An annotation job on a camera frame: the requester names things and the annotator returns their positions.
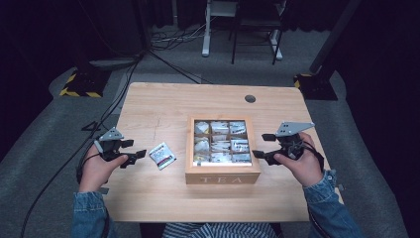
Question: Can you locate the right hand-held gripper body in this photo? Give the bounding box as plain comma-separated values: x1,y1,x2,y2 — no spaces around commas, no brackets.
272,120,316,167

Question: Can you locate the left hand-held gripper cable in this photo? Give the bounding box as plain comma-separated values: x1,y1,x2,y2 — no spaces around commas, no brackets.
75,144,102,185

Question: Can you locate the black yellow striped stand base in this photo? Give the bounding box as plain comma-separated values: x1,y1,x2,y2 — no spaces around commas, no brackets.
58,67,112,99
293,72,339,101

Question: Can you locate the wooden tea box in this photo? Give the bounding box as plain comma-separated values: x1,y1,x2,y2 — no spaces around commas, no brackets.
184,114,263,185

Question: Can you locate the slanted black stand pole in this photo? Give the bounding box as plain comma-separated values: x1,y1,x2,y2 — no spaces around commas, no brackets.
308,0,363,75

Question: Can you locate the bundle of floor cables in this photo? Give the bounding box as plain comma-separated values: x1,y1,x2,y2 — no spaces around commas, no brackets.
151,16,217,52

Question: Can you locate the black metal chair frame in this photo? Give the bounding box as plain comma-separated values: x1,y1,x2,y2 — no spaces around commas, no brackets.
230,0,287,66

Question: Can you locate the white tea bag sachet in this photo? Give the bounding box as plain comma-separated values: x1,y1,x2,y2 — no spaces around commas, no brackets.
148,141,178,172

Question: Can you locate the long black floor cable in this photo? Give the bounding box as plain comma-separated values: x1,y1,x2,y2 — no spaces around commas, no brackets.
19,54,145,238

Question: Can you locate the person's left hand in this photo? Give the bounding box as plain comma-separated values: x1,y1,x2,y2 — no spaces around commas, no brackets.
77,144,130,194

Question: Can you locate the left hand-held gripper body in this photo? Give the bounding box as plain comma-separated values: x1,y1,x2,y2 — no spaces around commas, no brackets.
93,126,131,164

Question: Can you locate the hand-held gripper cable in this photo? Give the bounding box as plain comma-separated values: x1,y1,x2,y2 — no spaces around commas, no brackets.
300,140,327,174
75,144,102,185

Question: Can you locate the right hand-held gripper cable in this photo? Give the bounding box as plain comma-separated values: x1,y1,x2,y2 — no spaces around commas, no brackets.
300,140,327,174

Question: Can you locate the thin black floor cable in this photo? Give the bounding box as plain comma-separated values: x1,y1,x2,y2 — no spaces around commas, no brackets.
148,50,213,85

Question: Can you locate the group of tea bag packets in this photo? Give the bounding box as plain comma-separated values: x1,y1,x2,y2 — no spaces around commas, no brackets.
193,120,253,167

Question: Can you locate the person's right hand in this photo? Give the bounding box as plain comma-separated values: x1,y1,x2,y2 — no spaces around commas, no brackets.
272,131,324,188

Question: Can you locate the white desk frame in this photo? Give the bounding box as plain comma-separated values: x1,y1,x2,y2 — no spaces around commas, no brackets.
201,0,285,61

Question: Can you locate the person's striped shirt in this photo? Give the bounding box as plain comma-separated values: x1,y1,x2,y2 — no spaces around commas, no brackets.
161,221,279,238

